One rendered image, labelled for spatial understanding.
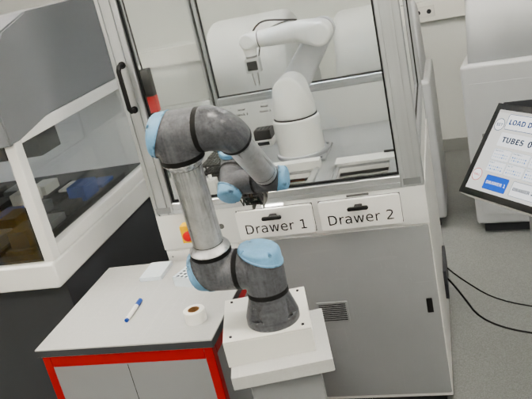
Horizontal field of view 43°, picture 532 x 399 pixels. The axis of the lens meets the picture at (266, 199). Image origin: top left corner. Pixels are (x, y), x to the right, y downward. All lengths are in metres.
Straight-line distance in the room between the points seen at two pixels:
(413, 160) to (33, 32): 1.48
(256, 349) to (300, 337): 0.12
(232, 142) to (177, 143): 0.13
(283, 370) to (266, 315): 0.15
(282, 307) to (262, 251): 0.17
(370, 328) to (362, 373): 0.21
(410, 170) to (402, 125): 0.16
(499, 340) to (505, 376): 0.26
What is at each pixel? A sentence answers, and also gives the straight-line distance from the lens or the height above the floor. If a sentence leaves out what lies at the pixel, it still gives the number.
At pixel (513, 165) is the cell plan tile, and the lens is 2.18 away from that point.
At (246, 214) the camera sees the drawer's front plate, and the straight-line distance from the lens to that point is 2.53.
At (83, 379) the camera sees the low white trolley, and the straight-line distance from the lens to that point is 2.40.
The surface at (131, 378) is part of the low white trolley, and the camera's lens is 2.31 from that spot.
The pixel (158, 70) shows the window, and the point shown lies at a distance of 2.50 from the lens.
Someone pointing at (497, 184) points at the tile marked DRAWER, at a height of 1.00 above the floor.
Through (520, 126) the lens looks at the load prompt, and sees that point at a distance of 2.23.
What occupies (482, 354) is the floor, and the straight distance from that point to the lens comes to 3.17.
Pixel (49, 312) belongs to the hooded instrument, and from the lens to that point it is 2.87.
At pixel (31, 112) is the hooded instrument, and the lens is 2.66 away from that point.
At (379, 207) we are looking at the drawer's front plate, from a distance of 2.44.
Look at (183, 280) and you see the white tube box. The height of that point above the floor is 0.79.
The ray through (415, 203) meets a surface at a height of 0.88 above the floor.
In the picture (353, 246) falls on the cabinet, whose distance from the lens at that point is 2.53.
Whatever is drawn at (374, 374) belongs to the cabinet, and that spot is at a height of 0.18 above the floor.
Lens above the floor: 1.80
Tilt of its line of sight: 20 degrees down
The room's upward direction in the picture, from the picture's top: 13 degrees counter-clockwise
